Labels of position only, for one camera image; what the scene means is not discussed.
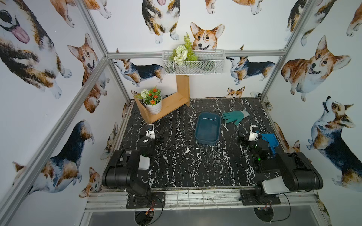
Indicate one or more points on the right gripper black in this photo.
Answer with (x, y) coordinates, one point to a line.
(248, 142)

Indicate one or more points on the teal plastic storage box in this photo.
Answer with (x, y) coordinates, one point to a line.
(207, 131)

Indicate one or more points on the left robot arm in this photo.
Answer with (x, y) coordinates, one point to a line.
(123, 166)

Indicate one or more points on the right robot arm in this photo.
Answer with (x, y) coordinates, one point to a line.
(296, 173)

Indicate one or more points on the blue plastic dustpan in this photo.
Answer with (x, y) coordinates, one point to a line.
(272, 141)

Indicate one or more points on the white flower pot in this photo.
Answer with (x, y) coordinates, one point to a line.
(153, 109)

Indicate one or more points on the green work glove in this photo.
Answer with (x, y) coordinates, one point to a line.
(236, 116)

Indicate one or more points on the orange flower plant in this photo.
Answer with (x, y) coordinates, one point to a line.
(150, 97)

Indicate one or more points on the wooden shelf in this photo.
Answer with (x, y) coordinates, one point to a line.
(169, 104)

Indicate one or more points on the green fern white flowers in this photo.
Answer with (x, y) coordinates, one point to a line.
(184, 53)

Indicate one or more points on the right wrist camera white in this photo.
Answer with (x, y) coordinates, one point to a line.
(253, 136)

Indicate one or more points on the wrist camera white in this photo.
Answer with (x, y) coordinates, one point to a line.
(253, 136)
(150, 131)

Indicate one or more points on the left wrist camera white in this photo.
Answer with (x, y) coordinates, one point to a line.
(150, 131)

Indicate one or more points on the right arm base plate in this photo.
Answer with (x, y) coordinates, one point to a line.
(251, 197)

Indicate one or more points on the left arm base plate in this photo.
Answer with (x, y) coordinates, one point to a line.
(153, 200)

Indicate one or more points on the white wire basket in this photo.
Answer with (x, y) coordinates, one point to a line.
(208, 62)

